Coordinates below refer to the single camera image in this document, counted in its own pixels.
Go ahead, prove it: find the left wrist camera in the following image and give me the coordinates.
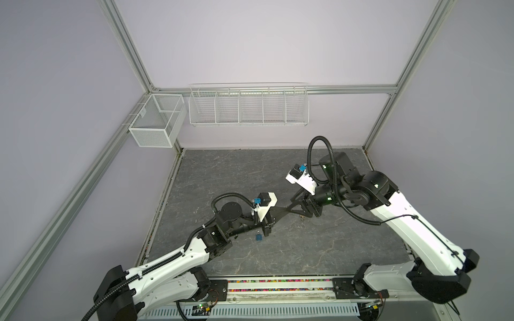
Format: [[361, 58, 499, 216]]
[[253, 192, 278, 222]]

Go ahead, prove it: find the white wire shelf basket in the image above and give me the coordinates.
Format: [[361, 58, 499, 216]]
[[189, 82, 310, 127]]

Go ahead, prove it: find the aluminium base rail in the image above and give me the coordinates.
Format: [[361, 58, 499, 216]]
[[110, 275, 451, 308]]

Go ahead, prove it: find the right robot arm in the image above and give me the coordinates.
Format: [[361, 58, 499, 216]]
[[286, 136, 480, 304]]

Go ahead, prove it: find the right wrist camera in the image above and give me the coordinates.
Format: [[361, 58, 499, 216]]
[[286, 164, 317, 195]]

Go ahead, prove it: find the white mesh box basket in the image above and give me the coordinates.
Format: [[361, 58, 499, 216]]
[[128, 94, 187, 148]]

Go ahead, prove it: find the white vented cable duct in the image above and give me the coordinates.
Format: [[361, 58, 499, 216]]
[[138, 304, 360, 320]]

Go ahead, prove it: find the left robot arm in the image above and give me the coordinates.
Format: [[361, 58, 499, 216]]
[[83, 192, 289, 320]]

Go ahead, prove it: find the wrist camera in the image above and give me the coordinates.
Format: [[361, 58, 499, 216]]
[[253, 192, 278, 222], [286, 164, 317, 195]]

